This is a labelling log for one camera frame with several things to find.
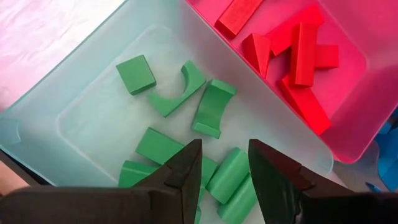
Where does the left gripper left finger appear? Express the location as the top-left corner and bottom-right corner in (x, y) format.
(132, 139), (203, 224)

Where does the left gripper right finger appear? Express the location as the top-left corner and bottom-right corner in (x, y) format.
(248, 139), (315, 224)

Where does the long green block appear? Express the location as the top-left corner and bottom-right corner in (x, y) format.
(216, 173), (258, 224)

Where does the green rectangular block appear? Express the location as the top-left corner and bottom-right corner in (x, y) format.
(118, 159), (160, 189)
(135, 127), (219, 187)

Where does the large teal plastic bin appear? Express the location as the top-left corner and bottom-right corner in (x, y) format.
(0, 0), (335, 189)

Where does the large pink-red plastic bin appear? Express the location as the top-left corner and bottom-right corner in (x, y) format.
(186, 0), (398, 165)

